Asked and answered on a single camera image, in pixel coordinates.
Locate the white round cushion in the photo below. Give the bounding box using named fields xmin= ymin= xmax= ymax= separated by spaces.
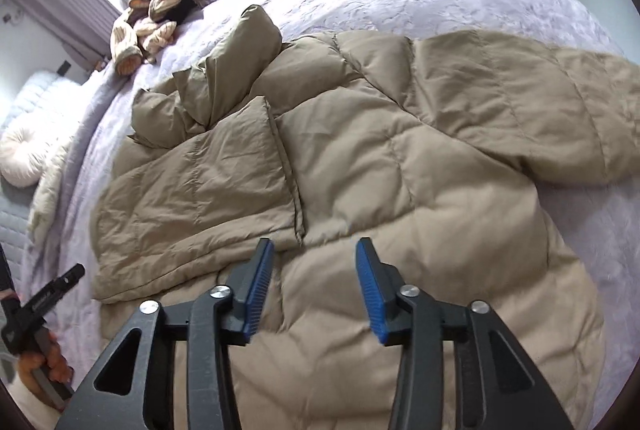
xmin=0 ymin=126 xmax=52 ymax=188

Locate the white quilted bedding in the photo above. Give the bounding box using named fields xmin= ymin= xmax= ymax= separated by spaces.
xmin=0 ymin=69 xmax=83 ymax=136

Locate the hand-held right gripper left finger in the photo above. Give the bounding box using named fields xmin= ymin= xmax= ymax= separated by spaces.
xmin=54 ymin=237 xmax=276 ymax=430

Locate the tan puffer jacket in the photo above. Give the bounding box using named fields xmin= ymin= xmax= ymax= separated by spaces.
xmin=92 ymin=4 xmax=640 ymax=430

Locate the grey pleated curtain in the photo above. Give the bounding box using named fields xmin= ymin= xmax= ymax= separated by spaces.
xmin=10 ymin=0 xmax=123 ymax=66

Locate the beige striped plush cloth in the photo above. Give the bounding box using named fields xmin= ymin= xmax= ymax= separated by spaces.
xmin=110 ymin=0 xmax=223 ymax=76

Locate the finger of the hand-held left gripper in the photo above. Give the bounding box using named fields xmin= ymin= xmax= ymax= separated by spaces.
xmin=20 ymin=263 xmax=86 ymax=312

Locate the person's left hand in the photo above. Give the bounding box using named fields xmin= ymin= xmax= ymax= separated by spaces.
xmin=17 ymin=329 xmax=74 ymax=383

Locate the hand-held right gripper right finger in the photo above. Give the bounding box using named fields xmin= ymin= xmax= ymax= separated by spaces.
xmin=354 ymin=237 xmax=576 ymax=430

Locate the cream fluffy blanket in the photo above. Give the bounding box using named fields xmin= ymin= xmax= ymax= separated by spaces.
xmin=29 ymin=144 xmax=72 ymax=236

